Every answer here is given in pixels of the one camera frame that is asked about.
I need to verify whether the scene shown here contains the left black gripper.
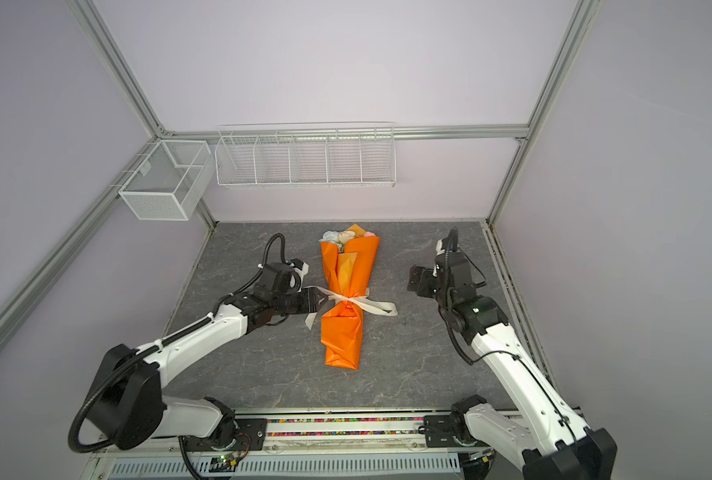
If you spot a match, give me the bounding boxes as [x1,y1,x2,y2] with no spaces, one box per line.
[273,286,329,315]

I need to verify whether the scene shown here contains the orange wrapping paper sheet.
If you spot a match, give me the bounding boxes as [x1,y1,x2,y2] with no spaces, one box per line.
[320,224,380,370]

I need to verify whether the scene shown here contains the white printed ribbon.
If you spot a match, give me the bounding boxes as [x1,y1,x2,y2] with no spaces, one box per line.
[301,286,398,330]

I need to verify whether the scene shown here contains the white fake rose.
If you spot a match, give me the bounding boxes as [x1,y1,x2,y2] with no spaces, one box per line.
[320,231,341,245]

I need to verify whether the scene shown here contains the cream fake rose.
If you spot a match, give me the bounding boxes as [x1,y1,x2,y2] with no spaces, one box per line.
[337,230,357,245]

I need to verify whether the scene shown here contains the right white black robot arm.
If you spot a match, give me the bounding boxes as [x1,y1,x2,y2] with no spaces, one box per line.
[407,249,618,479]

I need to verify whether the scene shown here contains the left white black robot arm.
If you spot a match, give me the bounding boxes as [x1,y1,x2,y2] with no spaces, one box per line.
[67,233,326,479]

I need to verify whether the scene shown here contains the white mesh box basket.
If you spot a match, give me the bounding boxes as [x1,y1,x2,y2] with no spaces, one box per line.
[119,140,215,221]

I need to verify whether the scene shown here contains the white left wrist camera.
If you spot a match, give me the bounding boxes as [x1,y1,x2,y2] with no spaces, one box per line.
[288,258,309,292]

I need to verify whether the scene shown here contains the white wire shelf basket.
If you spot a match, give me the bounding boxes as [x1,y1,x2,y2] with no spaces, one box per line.
[215,122,397,188]

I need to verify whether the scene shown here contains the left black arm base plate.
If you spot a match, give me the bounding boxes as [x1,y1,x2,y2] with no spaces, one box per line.
[195,417,268,451]

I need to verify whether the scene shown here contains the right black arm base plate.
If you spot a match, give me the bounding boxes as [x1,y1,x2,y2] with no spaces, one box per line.
[417,412,475,448]

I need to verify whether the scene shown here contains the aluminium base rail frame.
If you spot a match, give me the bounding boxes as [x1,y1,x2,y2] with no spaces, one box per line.
[81,409,526,479]

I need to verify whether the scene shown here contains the white slotted cable duct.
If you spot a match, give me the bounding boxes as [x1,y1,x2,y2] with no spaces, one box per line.
[105,452,463,479]

